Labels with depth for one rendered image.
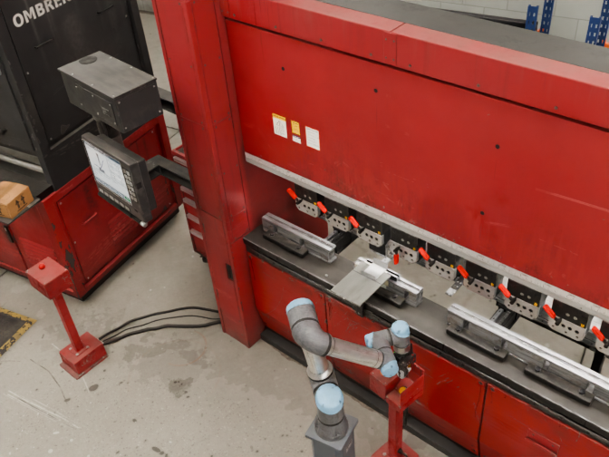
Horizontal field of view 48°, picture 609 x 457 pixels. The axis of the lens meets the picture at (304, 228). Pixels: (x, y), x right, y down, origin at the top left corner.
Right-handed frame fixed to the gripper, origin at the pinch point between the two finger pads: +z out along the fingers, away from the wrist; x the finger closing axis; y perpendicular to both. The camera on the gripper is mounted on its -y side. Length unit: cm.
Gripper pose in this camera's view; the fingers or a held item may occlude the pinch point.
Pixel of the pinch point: (400, 377)
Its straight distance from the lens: 327.1
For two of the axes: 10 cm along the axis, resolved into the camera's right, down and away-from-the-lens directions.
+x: -6.5, -4.4, 6.1
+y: 7.5, -5.2, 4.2
